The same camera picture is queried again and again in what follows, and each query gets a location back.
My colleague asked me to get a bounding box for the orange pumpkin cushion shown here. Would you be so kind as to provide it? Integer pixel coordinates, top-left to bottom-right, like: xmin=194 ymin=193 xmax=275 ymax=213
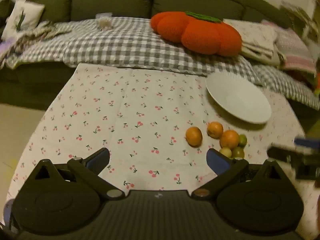
xmin=150 ymin=11 xmax=242 ymax=57

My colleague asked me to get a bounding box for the dark green sofa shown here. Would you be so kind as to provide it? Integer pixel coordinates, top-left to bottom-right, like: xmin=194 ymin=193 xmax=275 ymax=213
xmin=0 ymin=0 xmax=302 ymax=111

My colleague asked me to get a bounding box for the cherry print tablecloth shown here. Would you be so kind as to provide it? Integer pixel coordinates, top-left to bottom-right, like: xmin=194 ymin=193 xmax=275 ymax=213
xmin=7 ymin=63 xmax=320 ymax=232

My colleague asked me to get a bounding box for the pink striped knit blanket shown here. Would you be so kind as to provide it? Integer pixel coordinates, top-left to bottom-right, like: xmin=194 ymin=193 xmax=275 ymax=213
xmin=261 ymin=20 xmax=318 ymax=78

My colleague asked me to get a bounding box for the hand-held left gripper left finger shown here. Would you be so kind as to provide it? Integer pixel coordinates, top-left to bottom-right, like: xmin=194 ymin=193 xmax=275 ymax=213
xmin=22 ymin=147 xmax=126 ymax=201

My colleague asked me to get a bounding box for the folded floral cloth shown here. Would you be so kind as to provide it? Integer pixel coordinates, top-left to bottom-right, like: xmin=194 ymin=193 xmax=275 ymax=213
xmin=222 ymin=18 xmax=278 ymax=58

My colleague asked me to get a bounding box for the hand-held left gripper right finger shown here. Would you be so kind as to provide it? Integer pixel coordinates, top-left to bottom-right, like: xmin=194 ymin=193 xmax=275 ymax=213
xmin=191 ymin=148 xmax=297 ymax=202

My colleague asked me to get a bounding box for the folded beige cloth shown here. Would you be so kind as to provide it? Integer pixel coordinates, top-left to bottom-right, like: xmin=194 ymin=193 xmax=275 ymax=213
xmin=240 ymin=41 xmax=287 ymax=67

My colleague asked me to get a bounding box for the white printed pillow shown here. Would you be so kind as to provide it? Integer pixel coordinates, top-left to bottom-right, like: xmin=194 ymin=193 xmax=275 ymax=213
xmin=1 ymin=0 xmax=45 ymax=41

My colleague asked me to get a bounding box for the clear toothpick container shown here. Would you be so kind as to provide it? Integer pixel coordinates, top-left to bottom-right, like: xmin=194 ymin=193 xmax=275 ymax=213
xmin=96 ymin=12 xmax=113 ymax=30

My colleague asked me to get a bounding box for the orange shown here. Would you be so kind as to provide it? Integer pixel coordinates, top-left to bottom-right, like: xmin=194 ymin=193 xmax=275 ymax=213
xmin=207 ymin=121 xmax=224 ymax=139
xmin=185 ymin=126 xmax=203 ymax=147
xmin=220 ymin=130 xmax=240 ymax=149

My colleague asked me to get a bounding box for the grey checked blanket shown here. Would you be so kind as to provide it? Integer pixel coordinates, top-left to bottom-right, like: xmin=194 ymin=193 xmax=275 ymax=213
xmin=5 ymin=17 xmax=318 ymax=105

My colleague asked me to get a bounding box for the white ribbed plate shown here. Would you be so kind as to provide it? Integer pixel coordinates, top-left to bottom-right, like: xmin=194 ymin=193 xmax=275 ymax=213
xmin=206 ymin=71 xmax=272 ymax=124

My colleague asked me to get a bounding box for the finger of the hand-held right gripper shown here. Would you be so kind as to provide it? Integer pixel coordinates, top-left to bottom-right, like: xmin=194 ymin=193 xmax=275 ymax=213
xmin=267 ymin=146 xmax=298 ymax=165

